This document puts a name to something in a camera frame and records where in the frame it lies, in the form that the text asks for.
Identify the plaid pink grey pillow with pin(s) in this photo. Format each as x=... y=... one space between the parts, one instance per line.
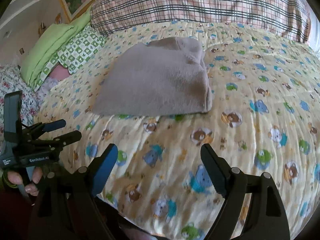
x=287 y=18

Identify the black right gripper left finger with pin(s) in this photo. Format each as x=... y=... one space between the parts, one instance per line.
x=65 y=207

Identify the pink crumpled blanket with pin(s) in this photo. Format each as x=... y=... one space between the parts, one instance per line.
x=58 y=74

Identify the green checked pillow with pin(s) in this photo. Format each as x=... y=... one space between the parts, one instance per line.
x=72 y=55

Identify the beige knit sweater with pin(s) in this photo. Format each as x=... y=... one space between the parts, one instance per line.
x=164 y=77

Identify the light green pillow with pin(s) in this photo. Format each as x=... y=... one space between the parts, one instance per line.
x=49 y=43

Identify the left hand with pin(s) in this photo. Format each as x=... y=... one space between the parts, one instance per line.
x=12 y=179

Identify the yellow bear print quilt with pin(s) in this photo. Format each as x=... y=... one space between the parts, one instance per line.
x=264 y=118

